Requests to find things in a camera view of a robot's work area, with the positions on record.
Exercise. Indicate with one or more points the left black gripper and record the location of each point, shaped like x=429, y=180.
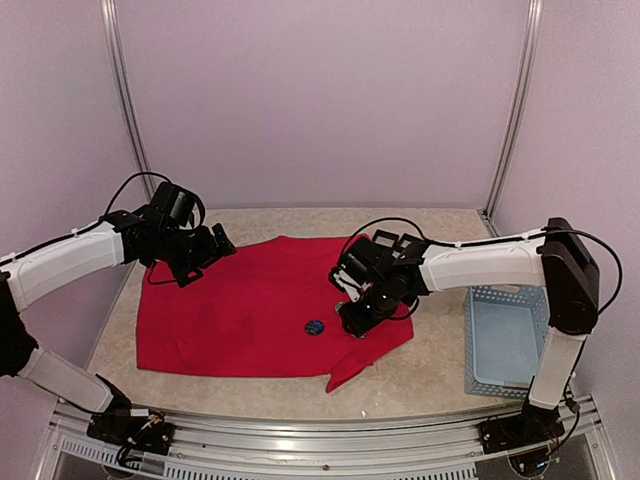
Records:
x=209, y=252

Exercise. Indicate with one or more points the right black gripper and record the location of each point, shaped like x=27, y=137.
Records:
x=357, y=324

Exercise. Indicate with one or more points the red t-shirt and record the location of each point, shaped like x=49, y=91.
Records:
x=246, y=316

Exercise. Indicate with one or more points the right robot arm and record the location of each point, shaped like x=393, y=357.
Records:
x=551, y=264

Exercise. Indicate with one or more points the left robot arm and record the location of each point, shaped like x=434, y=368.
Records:
x=28, y=279

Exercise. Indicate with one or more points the blue round brooch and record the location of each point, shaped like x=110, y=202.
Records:
x=314, y=328

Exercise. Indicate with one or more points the blue plastic basket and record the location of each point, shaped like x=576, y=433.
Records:
x=506, y=329

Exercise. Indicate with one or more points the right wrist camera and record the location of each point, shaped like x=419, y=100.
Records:
x=366, y=262

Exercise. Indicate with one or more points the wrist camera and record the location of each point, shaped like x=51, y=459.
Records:
x=173, y=204
x=366, y=262

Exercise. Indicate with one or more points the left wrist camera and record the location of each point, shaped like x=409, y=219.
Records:
x=173, y=204

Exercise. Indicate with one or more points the black square frame left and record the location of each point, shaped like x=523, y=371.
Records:
x=385, y=238

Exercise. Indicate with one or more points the black square frame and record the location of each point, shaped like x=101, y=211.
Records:
x=406, y=240
x=385, y=238

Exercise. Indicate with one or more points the black square frame middle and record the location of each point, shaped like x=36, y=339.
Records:
x=406, y=240

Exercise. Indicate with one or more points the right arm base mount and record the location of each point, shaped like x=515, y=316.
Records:
x=517, y=431

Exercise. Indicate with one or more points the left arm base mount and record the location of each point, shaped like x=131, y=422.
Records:
x=139, y=429

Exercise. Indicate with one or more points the aluminium front rail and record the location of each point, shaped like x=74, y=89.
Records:
x=214, y=447

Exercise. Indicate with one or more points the left aluminium corner post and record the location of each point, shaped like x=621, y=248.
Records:
x=117, y=59

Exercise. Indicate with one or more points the aluminium corner post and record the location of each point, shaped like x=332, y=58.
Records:
x=117, y=59
x=517, y=107

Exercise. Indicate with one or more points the right aluminium corner post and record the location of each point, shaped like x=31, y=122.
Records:
x=517, y=107

